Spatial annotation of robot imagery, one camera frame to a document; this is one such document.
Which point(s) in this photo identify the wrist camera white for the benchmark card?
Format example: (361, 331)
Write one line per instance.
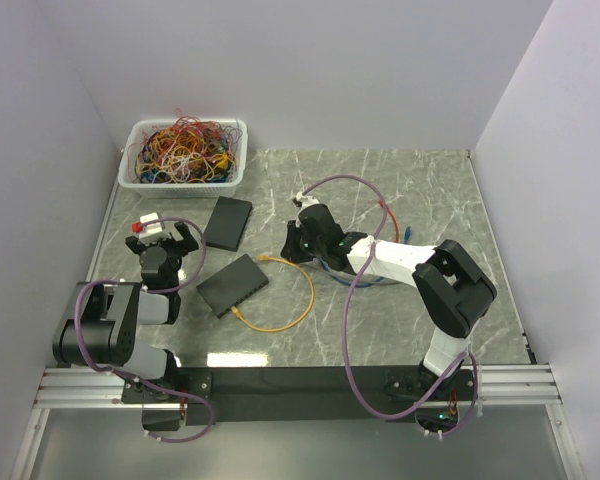
(149, 228)
(302, 201)

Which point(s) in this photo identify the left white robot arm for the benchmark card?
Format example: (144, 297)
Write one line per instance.
(99, 328)

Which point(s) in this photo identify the black TP-Link switch box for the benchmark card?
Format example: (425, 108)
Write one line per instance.
(232, 285)

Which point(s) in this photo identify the aluminium rail frame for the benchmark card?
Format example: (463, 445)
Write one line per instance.
(519, 430)

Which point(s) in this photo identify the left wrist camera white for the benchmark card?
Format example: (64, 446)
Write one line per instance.
(149, 228)

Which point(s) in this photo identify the black base crossbar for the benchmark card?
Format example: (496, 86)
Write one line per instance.
(241, 394)

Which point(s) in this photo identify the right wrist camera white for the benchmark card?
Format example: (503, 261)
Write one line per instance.
(302, 201)

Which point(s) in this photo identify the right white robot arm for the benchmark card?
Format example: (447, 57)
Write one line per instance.
(454, 289)

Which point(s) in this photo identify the black Mercusys switch box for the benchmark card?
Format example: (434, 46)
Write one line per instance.
(227, 223)

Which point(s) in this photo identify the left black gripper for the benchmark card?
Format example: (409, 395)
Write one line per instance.
(188, 243)

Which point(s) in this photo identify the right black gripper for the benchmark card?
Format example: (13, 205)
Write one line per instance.
(290, 250)

